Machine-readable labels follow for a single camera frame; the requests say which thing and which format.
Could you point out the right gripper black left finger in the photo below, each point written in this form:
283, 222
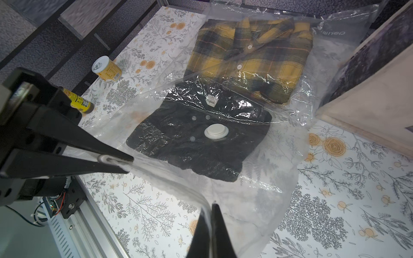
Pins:
201, 243

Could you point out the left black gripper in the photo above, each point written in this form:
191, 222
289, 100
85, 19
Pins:
37, 123

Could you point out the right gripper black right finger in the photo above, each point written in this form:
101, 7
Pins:
220, 240

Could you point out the clear plastic vacuum bag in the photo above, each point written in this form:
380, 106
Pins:
255, 204

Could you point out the yellow black plaid shirt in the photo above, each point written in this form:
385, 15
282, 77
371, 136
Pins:
264, 57

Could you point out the white vacuum bag valve cap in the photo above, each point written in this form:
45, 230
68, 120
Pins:
216, 131

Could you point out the beige canvas tote bag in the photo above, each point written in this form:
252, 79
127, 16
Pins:
372, 96

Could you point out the small yellow capped bottle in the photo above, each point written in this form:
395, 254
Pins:
78, 102

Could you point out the white round tape roll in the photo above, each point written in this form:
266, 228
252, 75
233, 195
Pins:
106, 69

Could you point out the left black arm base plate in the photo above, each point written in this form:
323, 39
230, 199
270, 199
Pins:
67, 201

